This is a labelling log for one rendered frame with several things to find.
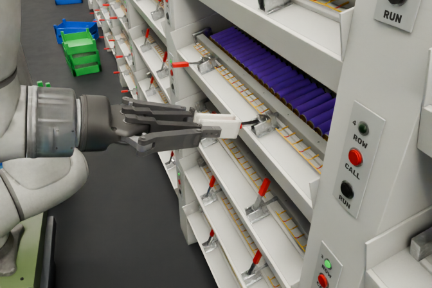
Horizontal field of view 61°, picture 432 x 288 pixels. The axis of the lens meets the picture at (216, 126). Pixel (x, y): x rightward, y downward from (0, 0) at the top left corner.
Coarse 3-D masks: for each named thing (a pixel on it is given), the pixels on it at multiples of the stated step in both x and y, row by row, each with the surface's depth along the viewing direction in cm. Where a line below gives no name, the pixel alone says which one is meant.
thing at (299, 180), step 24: (192, 24) 92; (216, 24) 94; (192, 48) 92; (192, 72) 85; (216, 72) 80; (216, 96) 72; (240, 96) 70; (240, 120) 64; (264, 144) 58; (288, 144) 57; (288, 168) 53; (312, 168) 52; (288, 192) 54; (312, 192) 45
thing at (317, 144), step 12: (204, 36) 90; (204, 48) 89; (216, 48) 83; (228, 60) 77; (240, 72) 72; (252, 84) 68; (264, 96) 64; (276, 108) 61; (288, 108) 60; (288, 120) 57; (300, 120) 57; (300, 132) 55; (312, 132) 54; (312, 144) 52; (324, 144) 51; (324, 156) 50
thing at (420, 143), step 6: (426, 66) 26; (426, 72) 26; (426, 78) 27; (426, 84) 27; (426, 90) 27; (426, 96) 27; (426, 102) 28; (426, 108) 28; (420, 114) 29; (426, 114) 28; (420, 120) 29; (426, 120) 28; (420, 126) 29; (426, 126) 29; (420, 132) 30; (426, 132) 29; (420, 138) 30; (426, 138) 29; (420, 144) 30; (426, 144) 30; (426, 150) 30
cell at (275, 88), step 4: (296, 76) 67; (300, 76) 67; (288, 80) 67; (292, 80) 67; (296, 80) 67; (276, 84) 67; (280, 84) 66; (284, 84) 66; (288, 84) 66; (272, 88) 66; (276, 88) 66; (280, 88) 66
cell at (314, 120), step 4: (332, 108) 58; (324, 112) 57; (328, 112) 57; (332, 112) 57; (316, 116) 57; (320, 116) 57; (324, 116) 57; (328, 116) 57; (312, 120) 57; (316, 120) 57; (320, 120) 57; (324, 120) 57; (312, 124) 57; (316, 124) 56
